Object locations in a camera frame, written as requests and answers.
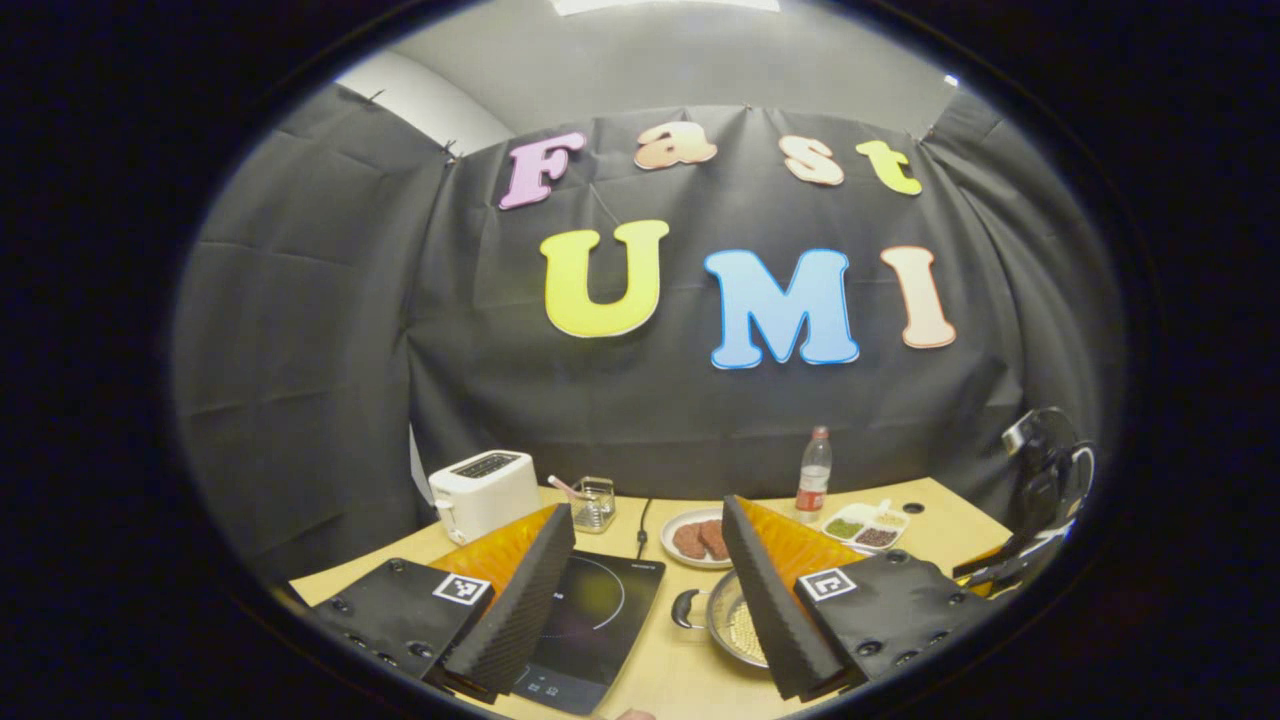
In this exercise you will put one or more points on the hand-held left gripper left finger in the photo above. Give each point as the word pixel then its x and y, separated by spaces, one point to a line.
pixel 525 600

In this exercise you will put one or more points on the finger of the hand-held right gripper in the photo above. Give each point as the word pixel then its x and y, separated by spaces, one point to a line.
pixel 1010 565

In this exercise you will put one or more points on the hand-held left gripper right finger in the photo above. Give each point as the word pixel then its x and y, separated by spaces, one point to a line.
pixel 765 600

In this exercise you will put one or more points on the stainless steel pot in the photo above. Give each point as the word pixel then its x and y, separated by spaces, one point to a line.
pixel 718 625

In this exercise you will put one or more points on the black induction cooktop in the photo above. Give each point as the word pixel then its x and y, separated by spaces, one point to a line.
pixel 600 610

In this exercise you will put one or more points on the pile of soybeans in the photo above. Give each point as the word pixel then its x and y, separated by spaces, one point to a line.
pixel 745 630

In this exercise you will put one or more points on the brown meat patty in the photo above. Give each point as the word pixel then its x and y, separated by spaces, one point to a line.
pixel 690 540
pixel 715 540

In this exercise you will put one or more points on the white plate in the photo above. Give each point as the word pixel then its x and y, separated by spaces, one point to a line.
pixel 672 545

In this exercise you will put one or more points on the white toaster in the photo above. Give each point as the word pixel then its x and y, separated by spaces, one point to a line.
pixel 485 495

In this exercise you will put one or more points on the pink and white utensil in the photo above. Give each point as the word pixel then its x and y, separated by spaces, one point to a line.
pixel 562 486

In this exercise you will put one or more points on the white sectioned dish of beans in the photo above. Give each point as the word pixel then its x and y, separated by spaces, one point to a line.
pixel 865 525

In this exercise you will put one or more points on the clear plastic bottle red label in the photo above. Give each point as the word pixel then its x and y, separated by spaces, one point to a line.
pixel 813 480

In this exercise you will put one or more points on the black backdrop cloth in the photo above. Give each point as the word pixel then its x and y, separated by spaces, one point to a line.
pixel 350 350

